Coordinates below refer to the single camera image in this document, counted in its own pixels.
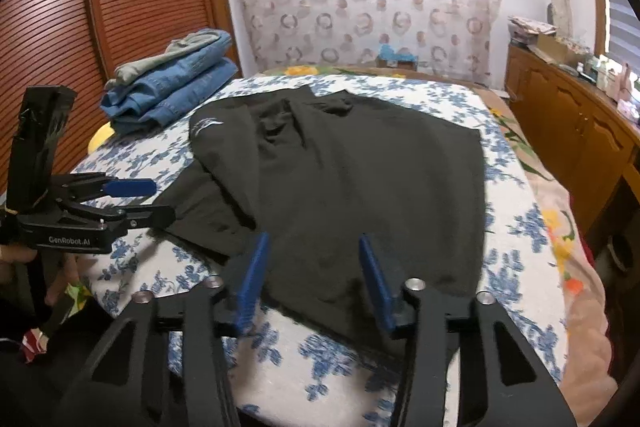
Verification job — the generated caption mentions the black shorts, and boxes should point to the black shorts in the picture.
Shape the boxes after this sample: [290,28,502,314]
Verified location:
[158,87,485,347]

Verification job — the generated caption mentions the person's left hand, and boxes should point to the person's left hand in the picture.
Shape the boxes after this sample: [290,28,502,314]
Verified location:
[1,244,80,307]

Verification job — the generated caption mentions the folded blue jeans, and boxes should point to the folded blue jeans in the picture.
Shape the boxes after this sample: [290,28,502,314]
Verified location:
[101,29,238,135]

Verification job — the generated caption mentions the folded grey pants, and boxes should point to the folded grey pants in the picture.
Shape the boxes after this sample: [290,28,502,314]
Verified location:
[104,28,222,91]

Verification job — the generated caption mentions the blue floral white blanket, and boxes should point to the blue floral white blanket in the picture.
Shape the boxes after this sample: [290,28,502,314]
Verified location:
[79,75,567,426]

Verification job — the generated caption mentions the wooden louvred wardrobe door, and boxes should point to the wooden louvred wardrobe door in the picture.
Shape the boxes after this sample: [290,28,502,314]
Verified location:
[1,0,233,172]

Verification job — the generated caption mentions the wooden sideboard cabinet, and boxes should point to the wooden sideboard cabinet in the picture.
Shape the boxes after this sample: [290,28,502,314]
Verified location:
[506,44,639,254]

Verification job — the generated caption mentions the cardboard box with blue cloth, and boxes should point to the cardboard box with blue cloth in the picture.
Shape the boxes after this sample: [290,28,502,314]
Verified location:
[375,43,419,72]

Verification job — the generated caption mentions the pink bottle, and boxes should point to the pink bottle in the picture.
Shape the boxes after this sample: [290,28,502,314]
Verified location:
[612,63,632,102]

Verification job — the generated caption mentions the open cardboard box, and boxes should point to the open cardboard box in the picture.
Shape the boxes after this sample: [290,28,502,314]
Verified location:
[536,35,584,67]

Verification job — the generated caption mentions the stack of papers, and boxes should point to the stack of papers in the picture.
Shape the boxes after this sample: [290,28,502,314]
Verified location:
[508,15,556,46]

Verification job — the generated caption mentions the grey zebra window blind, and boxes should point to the grey zebra window blind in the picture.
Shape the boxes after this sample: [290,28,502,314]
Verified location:
[608,0,640,75]

